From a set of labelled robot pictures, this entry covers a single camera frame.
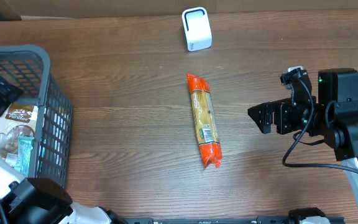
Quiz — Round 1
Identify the beige Pantree snack bag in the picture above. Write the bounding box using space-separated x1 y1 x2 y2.
0 103 39 160

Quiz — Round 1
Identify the teal snack packet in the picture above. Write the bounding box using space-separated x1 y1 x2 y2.
14 135 34 177

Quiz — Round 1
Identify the orange pasta packet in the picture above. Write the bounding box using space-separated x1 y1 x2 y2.
186 74 223 168

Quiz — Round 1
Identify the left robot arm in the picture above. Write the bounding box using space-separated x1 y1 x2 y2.
0 80 126 224

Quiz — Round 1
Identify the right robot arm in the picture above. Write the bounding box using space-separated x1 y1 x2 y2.
247 66 358 208

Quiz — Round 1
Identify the white barcode scanner stand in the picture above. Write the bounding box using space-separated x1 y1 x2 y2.
181 7 213 52

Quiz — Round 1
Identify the grey plastic shopping basket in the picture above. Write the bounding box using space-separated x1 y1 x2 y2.
0 45 73 187

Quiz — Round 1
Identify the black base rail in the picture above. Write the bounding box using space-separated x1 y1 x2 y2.
125 216 345 224

